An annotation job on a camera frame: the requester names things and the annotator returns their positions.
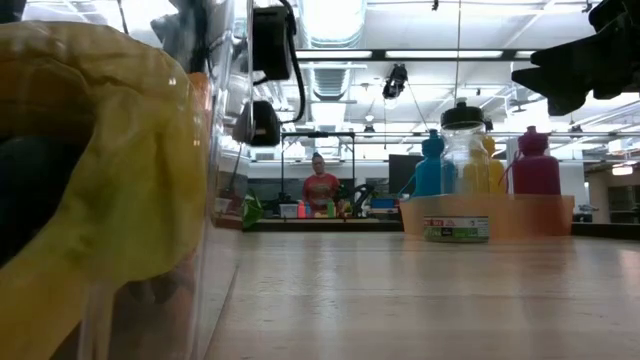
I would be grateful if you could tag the clear bottle with black cap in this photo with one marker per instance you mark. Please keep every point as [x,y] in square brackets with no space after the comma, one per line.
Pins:
[462,117]

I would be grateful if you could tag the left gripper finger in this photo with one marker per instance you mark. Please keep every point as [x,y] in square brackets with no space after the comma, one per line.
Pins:
[260,125]

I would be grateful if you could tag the purple squeeze bottle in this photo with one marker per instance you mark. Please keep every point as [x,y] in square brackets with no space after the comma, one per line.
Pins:
[535,170]

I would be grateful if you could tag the glowing rectangular ceiling lamp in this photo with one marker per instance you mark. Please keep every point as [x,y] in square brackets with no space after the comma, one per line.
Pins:
[622,170]

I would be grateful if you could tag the background black robot arm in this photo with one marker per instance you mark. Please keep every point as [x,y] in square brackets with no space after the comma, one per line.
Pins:
[362,195]

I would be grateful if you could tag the green leafy plant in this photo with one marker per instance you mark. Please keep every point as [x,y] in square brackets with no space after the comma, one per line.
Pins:
[252,210]

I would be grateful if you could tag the black hanging camera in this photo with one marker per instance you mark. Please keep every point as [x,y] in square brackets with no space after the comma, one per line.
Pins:
[395,82]

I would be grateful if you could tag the black computer monitor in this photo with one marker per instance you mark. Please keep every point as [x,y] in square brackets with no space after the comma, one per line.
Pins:
[402,172]

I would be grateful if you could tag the blue squeeze bottle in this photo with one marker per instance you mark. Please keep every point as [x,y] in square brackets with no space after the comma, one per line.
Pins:
[429,170]

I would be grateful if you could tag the person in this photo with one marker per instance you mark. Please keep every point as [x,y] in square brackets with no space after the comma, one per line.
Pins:
[320,187]

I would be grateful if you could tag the small red background bottle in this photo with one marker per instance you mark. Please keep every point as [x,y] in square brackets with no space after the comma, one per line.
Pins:
[302,210]

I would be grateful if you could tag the tin can green label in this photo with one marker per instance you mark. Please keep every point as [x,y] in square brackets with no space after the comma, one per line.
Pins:
[456,229]

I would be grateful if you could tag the overhead light bar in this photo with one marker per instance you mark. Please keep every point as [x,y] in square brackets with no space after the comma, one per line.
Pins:
[378,55]

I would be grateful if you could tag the yellow toy banana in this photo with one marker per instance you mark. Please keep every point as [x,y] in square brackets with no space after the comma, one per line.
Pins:
[125,175]

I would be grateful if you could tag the yellow squeeze bottle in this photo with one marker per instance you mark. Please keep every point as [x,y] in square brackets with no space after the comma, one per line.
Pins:
[497,172]

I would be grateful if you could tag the small green background bottle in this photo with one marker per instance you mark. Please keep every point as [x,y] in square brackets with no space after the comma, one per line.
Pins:
[331,209]

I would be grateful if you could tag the black background table frame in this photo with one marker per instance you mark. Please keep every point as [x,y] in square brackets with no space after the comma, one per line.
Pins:
[320,134]

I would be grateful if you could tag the white background bin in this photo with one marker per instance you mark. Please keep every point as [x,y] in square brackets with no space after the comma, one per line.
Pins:
[288,210]

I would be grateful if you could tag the clear plastic container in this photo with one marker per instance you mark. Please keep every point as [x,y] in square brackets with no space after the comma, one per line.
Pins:
[220,250]

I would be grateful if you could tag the orange translucent plastic bin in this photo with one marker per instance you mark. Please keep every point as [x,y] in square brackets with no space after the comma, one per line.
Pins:
[525,215]

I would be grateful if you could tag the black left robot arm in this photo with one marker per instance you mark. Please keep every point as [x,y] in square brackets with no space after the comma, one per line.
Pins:
[190,30]

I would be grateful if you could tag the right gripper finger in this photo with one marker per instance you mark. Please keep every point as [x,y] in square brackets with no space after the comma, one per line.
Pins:
[565,85]
[570,50]

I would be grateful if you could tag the blue background box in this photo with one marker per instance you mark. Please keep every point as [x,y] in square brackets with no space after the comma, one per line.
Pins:
[383,203]

